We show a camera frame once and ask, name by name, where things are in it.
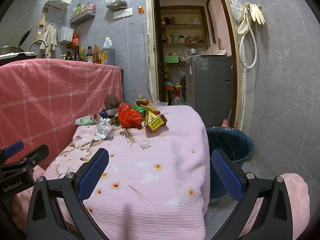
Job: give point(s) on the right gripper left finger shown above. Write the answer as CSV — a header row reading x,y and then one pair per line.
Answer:
x,y
57,209

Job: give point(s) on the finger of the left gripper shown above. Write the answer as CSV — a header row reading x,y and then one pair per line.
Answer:
x,y
8,152

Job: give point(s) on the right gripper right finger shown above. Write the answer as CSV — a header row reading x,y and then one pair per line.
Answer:
x,y
274,218

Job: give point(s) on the green floral wrapper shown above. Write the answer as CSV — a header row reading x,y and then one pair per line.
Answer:
x,y
89,120

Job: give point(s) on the white paper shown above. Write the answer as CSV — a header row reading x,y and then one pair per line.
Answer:
x,y
104,130

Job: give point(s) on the black plastic bag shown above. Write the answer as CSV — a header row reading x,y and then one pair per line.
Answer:
x,y
111,101

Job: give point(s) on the red plastic bag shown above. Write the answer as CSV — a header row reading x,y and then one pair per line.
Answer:
x,y
129,117

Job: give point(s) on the yellow brown cardboard box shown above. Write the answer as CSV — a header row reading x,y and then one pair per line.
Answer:
x,y
153,121

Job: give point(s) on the pink sleeve forearm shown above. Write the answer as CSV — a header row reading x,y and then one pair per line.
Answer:
x,y
299,198

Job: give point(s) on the blue trash bin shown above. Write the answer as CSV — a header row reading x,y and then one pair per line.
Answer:
x,y
235,144

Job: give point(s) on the red plaid cloth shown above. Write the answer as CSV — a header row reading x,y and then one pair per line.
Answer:
x,y
42,98

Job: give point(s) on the frying pan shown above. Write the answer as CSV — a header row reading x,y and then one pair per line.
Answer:
x,y
5,49

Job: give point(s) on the pink floral tablecloth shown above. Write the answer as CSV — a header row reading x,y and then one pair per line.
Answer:
x,y
161,192

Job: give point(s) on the small white paper scrap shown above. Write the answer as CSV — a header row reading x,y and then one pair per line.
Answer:
x,y
144,144

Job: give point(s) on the pink bottle on floor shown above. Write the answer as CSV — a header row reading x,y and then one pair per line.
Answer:
x,y
225,123

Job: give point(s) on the dark sauce bottle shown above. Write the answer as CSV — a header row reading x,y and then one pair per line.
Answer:
x,y
77,56

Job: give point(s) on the wooden grater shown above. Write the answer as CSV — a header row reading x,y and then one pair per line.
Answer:
x,y
41,26

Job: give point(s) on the beige hanging towel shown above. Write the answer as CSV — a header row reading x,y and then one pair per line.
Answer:
x,y
50,35

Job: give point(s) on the grey washing machine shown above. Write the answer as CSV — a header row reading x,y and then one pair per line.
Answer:
x,y
209,87

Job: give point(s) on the white red sack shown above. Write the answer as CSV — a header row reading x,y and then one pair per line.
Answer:
x,y
178,97

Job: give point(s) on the hanging plastic bag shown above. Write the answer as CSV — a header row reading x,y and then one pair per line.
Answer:
x,y
115,5

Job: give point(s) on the wooden storage shelf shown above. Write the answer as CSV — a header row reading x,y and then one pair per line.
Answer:
x,y
181,31

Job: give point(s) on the cream rubber gloves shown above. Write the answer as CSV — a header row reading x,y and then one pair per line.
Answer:
x,y
250,13

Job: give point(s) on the white wall box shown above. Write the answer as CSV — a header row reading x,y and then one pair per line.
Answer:
x,y
66,35

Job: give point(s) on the wire wall shelf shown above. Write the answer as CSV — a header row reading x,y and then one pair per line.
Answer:
x,y
82,17

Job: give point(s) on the white wall basket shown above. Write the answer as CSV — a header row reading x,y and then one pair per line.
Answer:
x,y
59,4

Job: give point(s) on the wall power socket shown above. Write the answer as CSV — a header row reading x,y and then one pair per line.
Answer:
x,y
122,13

